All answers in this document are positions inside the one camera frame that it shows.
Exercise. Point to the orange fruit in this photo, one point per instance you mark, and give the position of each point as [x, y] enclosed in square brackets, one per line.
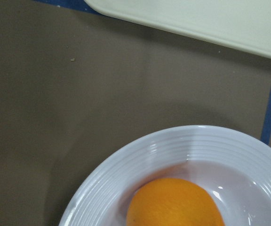
[173, 202]

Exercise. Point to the cream bear tray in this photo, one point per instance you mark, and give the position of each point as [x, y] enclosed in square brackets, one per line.
[240, 24]

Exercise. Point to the white round plate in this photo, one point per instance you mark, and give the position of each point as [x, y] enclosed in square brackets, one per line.
[233, 167]

